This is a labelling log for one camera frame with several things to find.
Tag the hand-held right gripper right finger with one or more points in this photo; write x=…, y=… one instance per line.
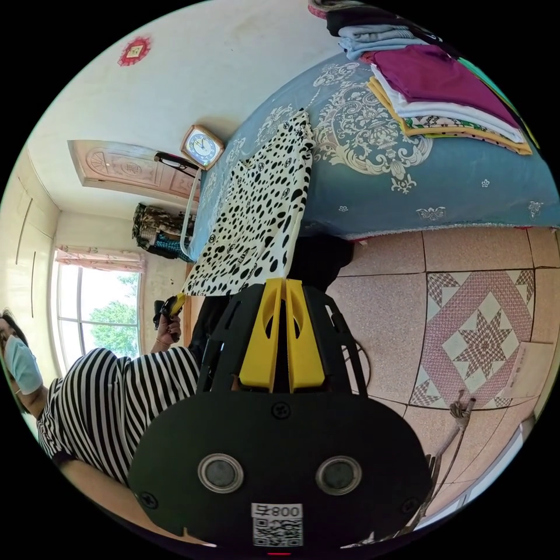
x=306, y=354

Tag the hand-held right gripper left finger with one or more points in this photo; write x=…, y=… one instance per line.
x=256, y=350

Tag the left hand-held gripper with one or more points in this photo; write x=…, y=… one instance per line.
x=160, y=308

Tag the white polka-dot short sleeve shirt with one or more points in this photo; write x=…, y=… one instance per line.
x=253, y=210

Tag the person's left forearm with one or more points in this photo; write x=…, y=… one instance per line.
x=159, y=348

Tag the person's right forearm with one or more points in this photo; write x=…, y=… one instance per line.
x=100, y=485

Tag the person's left hand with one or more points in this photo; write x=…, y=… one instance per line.
x=166, y=329

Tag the rack of hanging clothes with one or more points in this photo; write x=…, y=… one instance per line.
x=153, y=229

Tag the window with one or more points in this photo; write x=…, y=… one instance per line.
x=100, y=315

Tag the pink curtain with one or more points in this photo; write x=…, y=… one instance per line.
x=100, y=258

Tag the person's body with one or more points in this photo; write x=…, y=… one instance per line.
x=109, y=393

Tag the carved wooden door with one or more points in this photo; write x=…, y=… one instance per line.
x=127, y=168

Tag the bed with blue patterned sheet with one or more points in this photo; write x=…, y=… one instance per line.
x=459, y=183

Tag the pile of clothes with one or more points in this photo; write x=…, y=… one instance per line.
x=428, y=78

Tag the square wall clock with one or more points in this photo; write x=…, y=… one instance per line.
x=202, y=147

